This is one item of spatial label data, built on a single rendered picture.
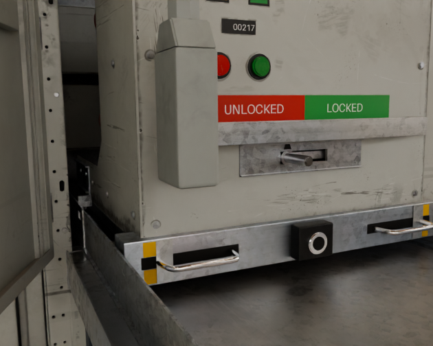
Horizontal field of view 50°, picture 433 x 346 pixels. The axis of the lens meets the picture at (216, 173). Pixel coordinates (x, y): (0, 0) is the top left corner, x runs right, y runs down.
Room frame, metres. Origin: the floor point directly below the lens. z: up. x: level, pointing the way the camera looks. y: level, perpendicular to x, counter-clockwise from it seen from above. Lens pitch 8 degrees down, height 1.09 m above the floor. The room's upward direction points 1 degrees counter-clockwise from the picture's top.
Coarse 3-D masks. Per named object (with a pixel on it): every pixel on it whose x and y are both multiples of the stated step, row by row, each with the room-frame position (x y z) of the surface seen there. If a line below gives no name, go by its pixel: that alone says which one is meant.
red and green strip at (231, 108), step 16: (224, 96) 0.62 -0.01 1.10; (240, 96) 0.63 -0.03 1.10; (256, 96) 0.64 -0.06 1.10; (272, 96) 0.65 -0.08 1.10; (288, 96) 0.66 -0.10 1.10; (304, 96) 0.67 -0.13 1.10; (320, 96) 0.68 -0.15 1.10; (336, 96) 0.69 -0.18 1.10; (352, 96) 0.71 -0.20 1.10; (368, 96) 0.72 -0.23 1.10; (384, 96) 0.73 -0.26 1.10; (224, 112) 0.62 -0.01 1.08; (240, 112) 0.63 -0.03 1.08; (256, 112) 0.64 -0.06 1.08; (272, 112) 0.65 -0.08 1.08; (288, 112) 0.66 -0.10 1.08; (304, 112) 0.67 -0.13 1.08; (320, 112) 0.68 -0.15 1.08; (336, 112) 0.69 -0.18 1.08; (352, 112) 0.71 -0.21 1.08; (368, 112) 0.72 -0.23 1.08; (384, 112) 0.73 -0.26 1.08
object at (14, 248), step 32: (0, 0) 0.63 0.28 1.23; (32, 0) 0.74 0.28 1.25; (0, 32) 0.67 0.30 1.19; (0, 64) 0.66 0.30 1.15; (0, 96) 0.65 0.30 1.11; (0, 128) 0.65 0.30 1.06; (32, 128) 0.75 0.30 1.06; (0, 160) 0.64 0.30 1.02; (0, 192) 0.63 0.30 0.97; (0, 224) 0.62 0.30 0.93; (32, 224) 0.74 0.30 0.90; (0, 256) 0.61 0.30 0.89; (32, 256) 0.73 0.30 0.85; (0, 288) 0.61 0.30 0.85
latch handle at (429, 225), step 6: (420, 222) 0.75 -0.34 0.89; (426, 222) 0.74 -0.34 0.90; (432, 222) 0.73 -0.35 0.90; (372, 228) 0.71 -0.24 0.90; (378, 228) 0.70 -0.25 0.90; (408, 228) 0.70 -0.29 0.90; (414, 228) 0.70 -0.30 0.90; (420, 228) 0.70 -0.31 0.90; (426, 228) 0.71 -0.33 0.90; (432, 228) 0.71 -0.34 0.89; (390, 234) 0.68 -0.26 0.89; (396, 234) 0.68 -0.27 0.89
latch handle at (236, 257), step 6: (228, 252) 0.60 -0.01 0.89; (234, 252) 0.59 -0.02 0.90; (222, 258) 0.56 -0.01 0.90; (228, 258) 0.56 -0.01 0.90; (234, 258) 0.57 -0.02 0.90; (162, 264) 0.55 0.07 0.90; (168, 264) 0.54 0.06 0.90; (186, 264) 0.54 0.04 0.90; (192, 264) 0.54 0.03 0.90; (198, 264) 0.54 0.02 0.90; (204, 264) 0.55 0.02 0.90; (210, 264) 0.55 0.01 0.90; (216, 264) 0.55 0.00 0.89; (222, 264) 0.56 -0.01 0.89; (168, 270) 0.54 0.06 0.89; (174, 270) 0.53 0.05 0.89; (180, 270) 0.53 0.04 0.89; (186, 270) 0.54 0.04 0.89
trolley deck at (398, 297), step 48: (96, 288) 0.60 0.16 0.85; (192, 288) 0.60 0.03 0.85; (240, 288) 0.59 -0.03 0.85; (288, 288) 0.59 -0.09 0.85; (336, 288) 0.59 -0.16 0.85; (384, 288) 0.59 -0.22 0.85; (432, 288) 0.59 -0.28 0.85; (96, 336) 0.52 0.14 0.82; (192, 336) 0.46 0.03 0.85; (240, 336) 0.46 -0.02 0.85; (288, 336) 0.46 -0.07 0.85; (336, 336) 0.46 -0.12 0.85; (384, 336) 0.46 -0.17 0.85; (432, 336) 0.46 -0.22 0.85
